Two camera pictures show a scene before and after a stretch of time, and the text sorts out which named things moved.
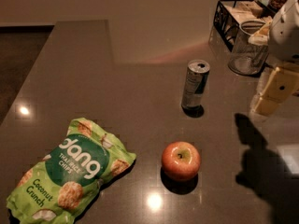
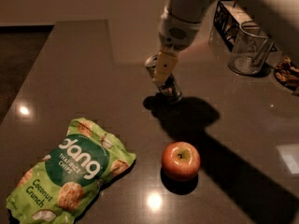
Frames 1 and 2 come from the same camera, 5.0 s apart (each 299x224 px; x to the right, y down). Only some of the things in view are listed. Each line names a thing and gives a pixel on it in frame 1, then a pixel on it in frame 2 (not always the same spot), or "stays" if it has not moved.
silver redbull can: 195,87 → 166,85
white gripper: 285,36 → 177,35
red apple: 180,161 stays
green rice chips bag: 60,184 stays
